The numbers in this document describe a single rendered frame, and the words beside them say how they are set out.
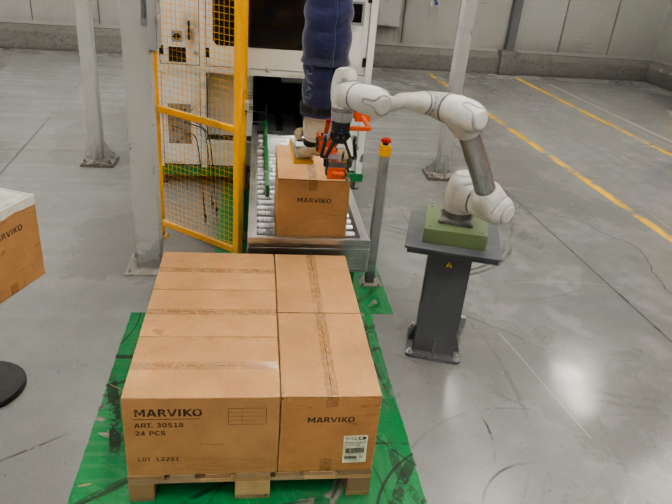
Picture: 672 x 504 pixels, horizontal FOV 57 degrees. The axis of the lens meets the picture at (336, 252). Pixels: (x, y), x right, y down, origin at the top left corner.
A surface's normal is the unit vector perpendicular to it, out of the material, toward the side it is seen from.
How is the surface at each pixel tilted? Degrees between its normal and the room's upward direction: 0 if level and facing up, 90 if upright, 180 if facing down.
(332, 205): 90
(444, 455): 0
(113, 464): 0
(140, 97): 90
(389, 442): 0
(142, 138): 91
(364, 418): 90
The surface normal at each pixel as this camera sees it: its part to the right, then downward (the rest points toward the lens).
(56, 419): 0.08, -0.89
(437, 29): 0.17, 0.46
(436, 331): -0.18, 0.44
